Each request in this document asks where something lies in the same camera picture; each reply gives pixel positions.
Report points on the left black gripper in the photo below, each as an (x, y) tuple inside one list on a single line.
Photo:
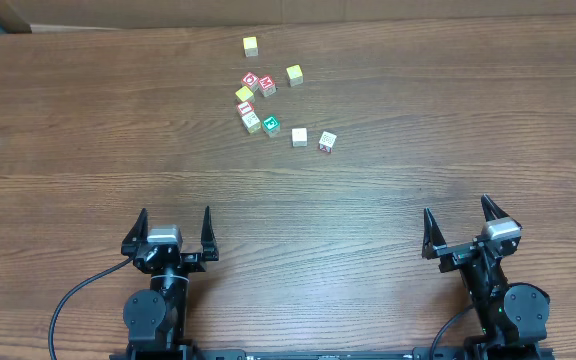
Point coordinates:
[(169, 256)]

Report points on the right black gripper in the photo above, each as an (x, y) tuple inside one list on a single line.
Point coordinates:
[(466, 250)]

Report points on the green F letter block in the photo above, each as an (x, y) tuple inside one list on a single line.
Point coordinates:
[(271, 126)]

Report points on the cream block red X side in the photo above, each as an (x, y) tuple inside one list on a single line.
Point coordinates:
[(327, 141)]

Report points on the plain cream block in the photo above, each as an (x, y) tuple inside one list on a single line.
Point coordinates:
[(299, 137)]

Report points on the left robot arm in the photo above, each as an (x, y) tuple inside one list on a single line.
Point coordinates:
[(155, 317)]

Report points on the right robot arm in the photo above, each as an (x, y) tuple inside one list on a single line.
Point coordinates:
[(512, 316)]

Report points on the cream picture block yellow side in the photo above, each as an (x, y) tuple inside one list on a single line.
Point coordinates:
[(251, 122)]

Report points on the red I letter block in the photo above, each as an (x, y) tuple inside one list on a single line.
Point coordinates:
[(244, 108)]

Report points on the yellow block left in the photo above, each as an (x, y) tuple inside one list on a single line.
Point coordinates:
[(244, 94)]

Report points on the red C letter block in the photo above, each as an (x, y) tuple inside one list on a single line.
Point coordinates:
[(251, 81)]

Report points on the red M letter block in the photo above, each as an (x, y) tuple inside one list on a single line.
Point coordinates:
[(267, 86)]

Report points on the yellow block far top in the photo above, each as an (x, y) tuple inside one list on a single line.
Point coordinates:
[(250, 46)]

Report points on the yellow block right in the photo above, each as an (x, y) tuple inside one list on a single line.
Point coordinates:
[(295, 75)]

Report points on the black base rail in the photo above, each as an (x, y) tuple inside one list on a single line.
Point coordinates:
[(417, 353)]

